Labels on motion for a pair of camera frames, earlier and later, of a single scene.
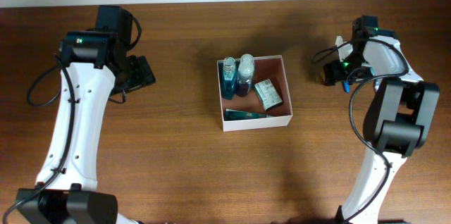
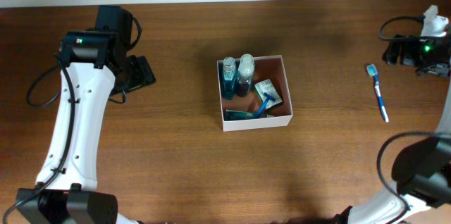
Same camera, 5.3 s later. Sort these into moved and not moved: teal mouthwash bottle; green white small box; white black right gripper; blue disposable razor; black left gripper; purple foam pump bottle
Moved: blue disposable razor; white black right gripper
Not moved: green white small box; purple foam pump bottle; teal mouthwash bottle; black left gripper
